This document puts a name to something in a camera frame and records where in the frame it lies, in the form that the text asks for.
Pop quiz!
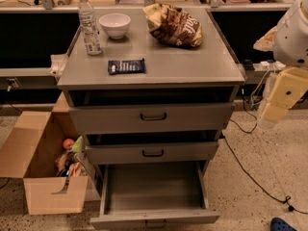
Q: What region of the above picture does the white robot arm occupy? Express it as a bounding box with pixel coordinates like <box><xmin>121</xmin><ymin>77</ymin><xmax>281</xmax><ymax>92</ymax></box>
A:
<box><xmin>253</xmin><ymin>0</ymin><xmax>308</xmax><ymax>128</ymax></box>

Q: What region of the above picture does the bottom grey drawer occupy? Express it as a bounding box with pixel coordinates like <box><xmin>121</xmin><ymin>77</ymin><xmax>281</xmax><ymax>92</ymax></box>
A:
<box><xmin>90</xmin><ymin>162</ymin><xmax>219</xmax><ymax>230</ymax></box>

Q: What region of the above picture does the white bowl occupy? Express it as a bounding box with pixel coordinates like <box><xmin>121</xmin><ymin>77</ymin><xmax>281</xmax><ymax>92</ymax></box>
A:
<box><xmin>99</xmin><ymin>13</ymin><xmax>131</xmax><ymax>39</ymax></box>

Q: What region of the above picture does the blue rxbar wrapper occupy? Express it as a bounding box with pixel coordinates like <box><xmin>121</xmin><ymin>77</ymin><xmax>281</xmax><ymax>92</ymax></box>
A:
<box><xmin>108</xmin><ymin>59</ymin><xmax>145</xmax><ymax>75</ymax></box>

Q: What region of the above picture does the blue shoe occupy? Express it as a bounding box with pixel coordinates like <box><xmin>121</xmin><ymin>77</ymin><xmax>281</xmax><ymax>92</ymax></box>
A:
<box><xmin>270</xmin><ymin>218</ymin><xmax>296</xmax><ymax>231</ymax></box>

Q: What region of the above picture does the brown chip bag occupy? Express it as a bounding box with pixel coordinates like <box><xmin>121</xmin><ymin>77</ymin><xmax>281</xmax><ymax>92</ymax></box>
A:
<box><xmin>143</xmin><ymin>4</ymin><xmax>203</xmax><ymax>48</ymax></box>

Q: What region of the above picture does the clear plastic water bottle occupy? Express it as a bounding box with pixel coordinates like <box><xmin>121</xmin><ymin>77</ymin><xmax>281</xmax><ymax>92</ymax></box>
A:
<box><xmin>78</xmin><ymin>0</ymin><xmax>102</xmax><ymax>56</ymax></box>

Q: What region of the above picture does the orange fruit in box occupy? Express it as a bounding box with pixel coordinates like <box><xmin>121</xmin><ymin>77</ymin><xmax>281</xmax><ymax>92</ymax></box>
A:
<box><xmin>63</xmin><ymin>139</ymin><xmax>74</xmax><ymax>150</ymax></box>

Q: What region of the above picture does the cardboard box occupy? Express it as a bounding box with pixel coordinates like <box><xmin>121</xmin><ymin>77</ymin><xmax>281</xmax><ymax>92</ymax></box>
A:
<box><xmin>0</xmin><ymin>95</ymin><xmax>88</xmax><ymax>215</ymax></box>

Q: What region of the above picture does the middle grey drawer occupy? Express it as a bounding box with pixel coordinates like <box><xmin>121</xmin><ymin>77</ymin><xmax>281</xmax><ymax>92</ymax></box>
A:
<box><xmin>85</xmin><ymin>141</ymin><xmax>218</xmax><ymax>165</ymax></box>

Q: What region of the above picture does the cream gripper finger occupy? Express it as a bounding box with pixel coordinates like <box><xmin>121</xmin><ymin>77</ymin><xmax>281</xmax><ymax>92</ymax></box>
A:
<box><xmin>259</xmin><ymin>67</ymin><xmax>308</xmax><ymax>123</ymax></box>
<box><xmin>253</xmin><ymin>26</ymin><xmax>277</xmax><ymax>52</ymax></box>

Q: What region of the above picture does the grey drawer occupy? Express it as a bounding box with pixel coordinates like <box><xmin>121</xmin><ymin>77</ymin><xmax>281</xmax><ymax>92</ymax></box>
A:
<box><xmin>69</xmin><ymin>103</ymin><xmax>233</xmax><ymax>135</ymax></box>
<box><xmin>90</xmin><ymin>162</ymin><xmax>219</xmax><ymax>230</ymax></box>
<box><xmin>85</xmin><ymin>141</ymin><xmax>218</xmax><ymax>165</ymax></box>

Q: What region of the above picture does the black floor cable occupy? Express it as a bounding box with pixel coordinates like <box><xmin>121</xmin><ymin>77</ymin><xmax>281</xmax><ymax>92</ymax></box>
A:
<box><xmin>222</xmin><ymin>100</ymin><xmax>308</xmax><ymax>216</ymax></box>

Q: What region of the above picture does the white power strip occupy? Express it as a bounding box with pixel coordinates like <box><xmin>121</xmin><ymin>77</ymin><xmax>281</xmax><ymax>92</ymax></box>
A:
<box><xmin>260</xmin><ymin>61</ymin><xmax>285</xmax><ymax>71</ymax></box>

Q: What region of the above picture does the top grey drawer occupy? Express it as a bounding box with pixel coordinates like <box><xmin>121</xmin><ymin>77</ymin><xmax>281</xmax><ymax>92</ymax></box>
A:
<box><xmin>69</xmin><ymin>103</ymin><xmax>233</xmax><ymax>135</ymax></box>

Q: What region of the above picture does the grey drawer cabinet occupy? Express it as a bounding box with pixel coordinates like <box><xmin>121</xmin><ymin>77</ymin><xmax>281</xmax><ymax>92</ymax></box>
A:
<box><xmin>57</xmin><ymin>7</ymin><xmax>246</xmax><ymax>166</ymax></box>

